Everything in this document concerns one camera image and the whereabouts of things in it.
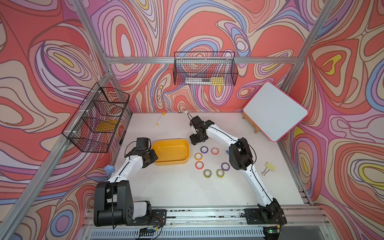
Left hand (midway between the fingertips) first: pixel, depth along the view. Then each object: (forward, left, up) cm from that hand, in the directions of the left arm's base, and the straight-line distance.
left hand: (154, 157), depth 90 cm
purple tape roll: (+8, -31, -5) cm, 33 cm away
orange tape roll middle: (+3, -27, -5) cm, 28 cm away
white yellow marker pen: (+36, +2, -3) cm, 36 cm away
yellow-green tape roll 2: (-8, -40, -5) cm, 41 cm away
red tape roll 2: (-3, -28, -5) cm, 28 cm away
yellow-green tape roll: (-8, -32, -5) cm, 34 cm away
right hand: (+14, -27, -5) cm, 31 cm away
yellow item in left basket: (+3, +19, +26) cm, 32 cm away
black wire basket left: (+2, +25, +26) cm, 36 cm away
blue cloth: (-16, +14, +18) cm, 27 cm away
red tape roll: (+7, -39, -5) cm, 40 cm away
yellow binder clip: (-4, -71, -5) cm, 71 cm away
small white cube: (+43, -18, -2) cm, 46 cm away
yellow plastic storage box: (+7, -9, -6) cm, 13 cm away
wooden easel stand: (+29, -66, 0) cm, 72 cm away
